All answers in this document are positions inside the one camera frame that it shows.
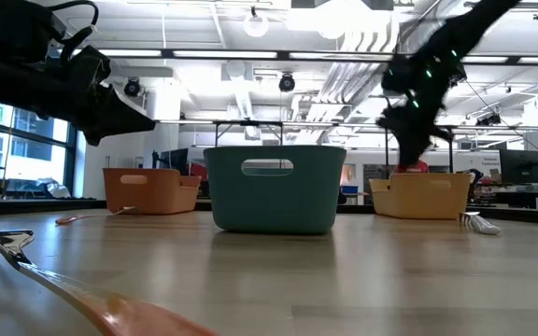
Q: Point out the yellow plastic bin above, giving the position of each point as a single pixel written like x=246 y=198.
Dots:
x=423 y=200

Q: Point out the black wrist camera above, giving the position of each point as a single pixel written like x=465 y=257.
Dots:
x=12 y=28
x=397 y=77

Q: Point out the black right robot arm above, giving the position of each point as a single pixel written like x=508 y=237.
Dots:
x=460 y=42

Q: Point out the orange plastic bin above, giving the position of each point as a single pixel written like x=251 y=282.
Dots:
x=152 y=196

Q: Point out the white plastic fork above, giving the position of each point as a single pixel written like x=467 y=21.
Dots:
x=484 y=227

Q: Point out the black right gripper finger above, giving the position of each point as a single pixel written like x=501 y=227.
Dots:
x=414 y=154

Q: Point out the large black computer monitor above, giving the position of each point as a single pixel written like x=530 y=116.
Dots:
x=521 y=166

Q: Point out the round black ceiling camera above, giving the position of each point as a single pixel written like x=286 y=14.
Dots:
x=132 y=88
x=287 y=83

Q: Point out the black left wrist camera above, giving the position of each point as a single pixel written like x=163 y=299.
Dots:
x=12 y=28

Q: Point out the crumpled silver plastic sheet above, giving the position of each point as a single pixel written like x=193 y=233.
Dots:
x=56 y=189

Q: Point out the black overhead light bar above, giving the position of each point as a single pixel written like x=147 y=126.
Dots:
x=283 y=55

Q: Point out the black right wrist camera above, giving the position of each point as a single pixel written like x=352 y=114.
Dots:
x=397 y=77

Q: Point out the narrow black metal frame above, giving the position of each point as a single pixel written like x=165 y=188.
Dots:
x=250 y=123

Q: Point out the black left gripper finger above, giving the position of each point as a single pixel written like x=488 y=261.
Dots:
x=124 y=119

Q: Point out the small black track spotlight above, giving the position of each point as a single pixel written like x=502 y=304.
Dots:
x=489 y=120

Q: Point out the teal plastic bin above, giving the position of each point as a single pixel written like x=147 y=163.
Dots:
x=273 y=200

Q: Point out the small black computer monitor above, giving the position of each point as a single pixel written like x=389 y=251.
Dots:
x=175 y=161

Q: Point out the blue storage box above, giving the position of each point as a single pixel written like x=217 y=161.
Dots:
x=349 y=189

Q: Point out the dark office desk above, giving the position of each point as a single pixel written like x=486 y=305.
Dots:
x=530 y=196

